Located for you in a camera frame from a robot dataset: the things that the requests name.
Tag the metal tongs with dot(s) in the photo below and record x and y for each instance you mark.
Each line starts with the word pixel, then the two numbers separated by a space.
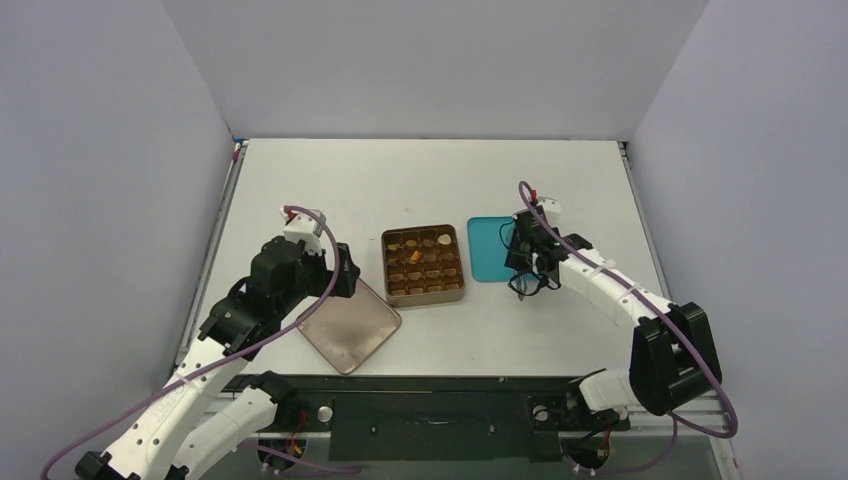
pixel 521 289

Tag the gold cookie tin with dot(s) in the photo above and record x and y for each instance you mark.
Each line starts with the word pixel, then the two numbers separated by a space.
pixel 437 279

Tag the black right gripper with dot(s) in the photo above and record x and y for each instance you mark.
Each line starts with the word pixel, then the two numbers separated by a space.
pixel 523 250

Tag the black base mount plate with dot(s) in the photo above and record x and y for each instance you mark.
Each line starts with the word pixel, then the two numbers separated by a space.
pixel 389 418

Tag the gold tin lid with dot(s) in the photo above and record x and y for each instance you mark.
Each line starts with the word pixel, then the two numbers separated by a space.
pixel 346 332

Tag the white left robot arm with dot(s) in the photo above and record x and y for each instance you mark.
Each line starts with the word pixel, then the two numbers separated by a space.
pixel 237 328

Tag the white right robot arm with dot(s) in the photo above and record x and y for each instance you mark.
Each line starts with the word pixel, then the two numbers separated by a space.
pixel 673 358

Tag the teal plastic tray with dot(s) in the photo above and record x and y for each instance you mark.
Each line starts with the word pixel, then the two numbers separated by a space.
pixel 487 236

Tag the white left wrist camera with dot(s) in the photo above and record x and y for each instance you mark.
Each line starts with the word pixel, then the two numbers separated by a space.
pixel 304 228

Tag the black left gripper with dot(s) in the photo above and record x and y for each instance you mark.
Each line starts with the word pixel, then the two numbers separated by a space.
pixel 327 277

